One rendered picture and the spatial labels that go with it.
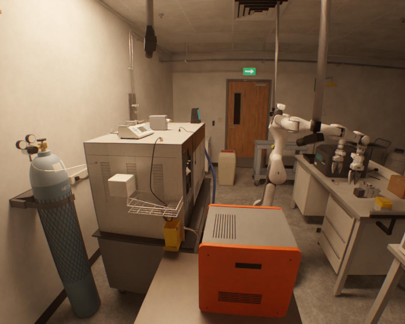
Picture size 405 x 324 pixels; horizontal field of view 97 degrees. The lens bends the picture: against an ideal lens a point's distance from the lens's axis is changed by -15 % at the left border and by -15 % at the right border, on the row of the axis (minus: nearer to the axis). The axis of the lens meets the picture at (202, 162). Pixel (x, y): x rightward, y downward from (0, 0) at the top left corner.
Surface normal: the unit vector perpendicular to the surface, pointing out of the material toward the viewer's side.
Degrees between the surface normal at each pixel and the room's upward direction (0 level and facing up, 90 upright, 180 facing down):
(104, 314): 0
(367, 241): 90
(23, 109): 90
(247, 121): 90
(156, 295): 0
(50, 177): 82
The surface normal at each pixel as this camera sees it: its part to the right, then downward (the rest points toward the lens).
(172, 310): 0.00, -0.96
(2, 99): 0.99, 0.04
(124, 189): -0.13, 0.29
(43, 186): 0.30, 0.25
